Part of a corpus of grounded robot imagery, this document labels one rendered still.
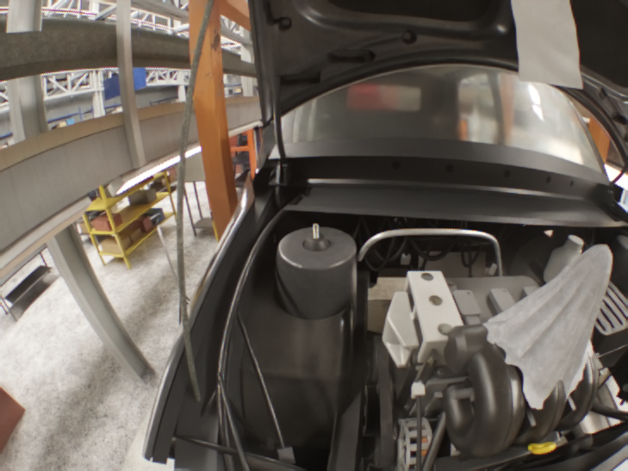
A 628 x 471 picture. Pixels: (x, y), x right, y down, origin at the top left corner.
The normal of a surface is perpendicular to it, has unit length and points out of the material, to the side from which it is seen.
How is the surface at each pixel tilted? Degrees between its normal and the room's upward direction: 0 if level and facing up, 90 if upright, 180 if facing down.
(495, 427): 53
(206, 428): 11
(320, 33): 114
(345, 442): 0
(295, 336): 19
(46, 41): 90
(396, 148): 41
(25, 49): 90
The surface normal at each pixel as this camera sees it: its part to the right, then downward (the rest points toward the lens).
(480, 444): -0.73, 0.05
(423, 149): -0.24, -0.34
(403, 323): -0.04, -0.87
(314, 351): -0.07, -0.62
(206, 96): -0.11, 0.48
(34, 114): 0.99, 0.02
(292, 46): 0.03, 0.80
